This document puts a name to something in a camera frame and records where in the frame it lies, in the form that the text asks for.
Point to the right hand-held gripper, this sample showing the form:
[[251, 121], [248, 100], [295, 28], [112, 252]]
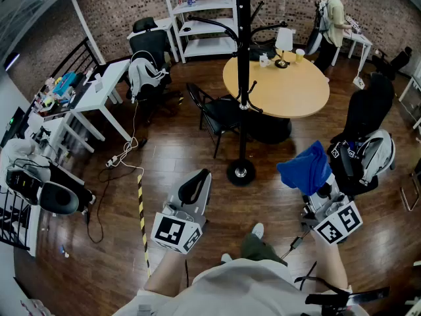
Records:
[[338, 224]]

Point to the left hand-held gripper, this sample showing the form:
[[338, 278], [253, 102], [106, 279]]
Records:
[[177, 229]]

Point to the blue cloth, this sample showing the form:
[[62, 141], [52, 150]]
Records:
[[309, 170]]

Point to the black coat rack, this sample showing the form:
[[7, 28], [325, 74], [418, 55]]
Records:
[[242, 77]]

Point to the person's right forearm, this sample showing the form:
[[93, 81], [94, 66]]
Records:
[[330, 265]]

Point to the person's left forearm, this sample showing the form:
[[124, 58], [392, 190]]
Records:
[[166, 273]]

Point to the yellow black floor tape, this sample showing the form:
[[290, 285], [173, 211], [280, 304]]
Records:
[[142, 216]]

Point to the spare hand-held gripper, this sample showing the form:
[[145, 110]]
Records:
[[343, 156]]

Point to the person's white shoe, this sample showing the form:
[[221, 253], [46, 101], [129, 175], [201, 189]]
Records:
[[258, 230], [226, 258]]

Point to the black folding chair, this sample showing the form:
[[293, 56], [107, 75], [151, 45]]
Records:
[[220, 114]]

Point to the grey black backpack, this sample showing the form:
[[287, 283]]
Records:
[[378, 153]]

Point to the person's green trouser leg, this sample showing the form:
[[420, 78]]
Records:
[[260, 249]]

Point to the person's beige shirt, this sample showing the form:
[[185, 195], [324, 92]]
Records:
[[237, 291]]

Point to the black high-back office chair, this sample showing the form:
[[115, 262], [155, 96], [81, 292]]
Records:
[[368, 110]]

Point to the white square table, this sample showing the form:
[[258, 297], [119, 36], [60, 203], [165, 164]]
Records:
[[98, 94]]

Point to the black padded chair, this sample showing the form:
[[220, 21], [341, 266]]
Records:
[[59, 197]]

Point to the round wooden table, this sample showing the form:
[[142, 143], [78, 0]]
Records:
[[289, 87]]

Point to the white floor power strip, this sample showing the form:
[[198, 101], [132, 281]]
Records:
[[359, 82]]

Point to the white glass-sided table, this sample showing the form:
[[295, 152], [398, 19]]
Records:
[[412, 100]]

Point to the cluttered black-topped table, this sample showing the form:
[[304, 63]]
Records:
[[65, 105]]

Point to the black bag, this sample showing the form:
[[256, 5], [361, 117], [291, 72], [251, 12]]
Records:
[[261, 51]]

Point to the black office chair with headrest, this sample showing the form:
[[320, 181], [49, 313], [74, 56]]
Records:
[[148, 41]]

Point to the black computer mouse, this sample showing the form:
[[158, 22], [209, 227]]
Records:
[[187, 29]]

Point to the white shelf unit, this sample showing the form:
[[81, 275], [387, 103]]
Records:
[[204, 25]]

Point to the yellow cup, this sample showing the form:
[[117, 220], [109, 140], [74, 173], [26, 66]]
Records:
[[300, 56]]

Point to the black low office chair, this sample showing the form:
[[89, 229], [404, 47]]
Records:
[[393, 63]]

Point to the black electronic box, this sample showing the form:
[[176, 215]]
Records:
[[23, 184]]

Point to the black stair railing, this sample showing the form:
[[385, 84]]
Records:
[[75, 61]]

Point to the white shade table lamp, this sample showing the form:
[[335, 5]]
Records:
[[283, 39]]

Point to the white crumpled jacket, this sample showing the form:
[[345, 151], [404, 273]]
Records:
[[19, 151]]

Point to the black metal railing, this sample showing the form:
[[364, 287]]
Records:
[[13, 222]]

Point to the white narrow desk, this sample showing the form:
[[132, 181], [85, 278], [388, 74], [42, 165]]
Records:
[[360, 38]]

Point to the black monitor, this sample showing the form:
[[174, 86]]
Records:
[[13, 127]]

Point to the white pillar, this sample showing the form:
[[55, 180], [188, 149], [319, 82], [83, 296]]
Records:
[[84, 18]]

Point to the metal chair frame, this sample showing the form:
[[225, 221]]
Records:
[[409, 193]]

